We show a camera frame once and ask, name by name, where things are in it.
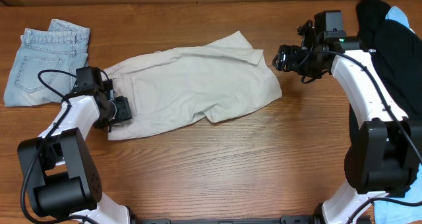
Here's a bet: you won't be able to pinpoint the folded light blue jeans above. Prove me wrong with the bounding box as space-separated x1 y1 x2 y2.
3 19 90 107

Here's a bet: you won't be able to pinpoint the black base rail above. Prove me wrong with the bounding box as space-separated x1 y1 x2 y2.
137 215 315 224

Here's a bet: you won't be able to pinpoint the light blue shirt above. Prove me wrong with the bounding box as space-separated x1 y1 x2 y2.
374 6 422 224

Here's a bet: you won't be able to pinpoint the black printed shirt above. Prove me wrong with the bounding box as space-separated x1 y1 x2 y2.
348 0 422 146

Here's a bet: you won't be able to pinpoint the beige cotton shorts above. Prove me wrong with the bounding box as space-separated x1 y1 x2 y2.
105 31 282 140

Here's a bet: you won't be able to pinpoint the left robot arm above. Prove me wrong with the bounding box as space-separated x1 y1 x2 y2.
17 67 139 223

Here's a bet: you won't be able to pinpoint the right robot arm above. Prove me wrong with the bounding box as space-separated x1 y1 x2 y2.
272 10 421 224

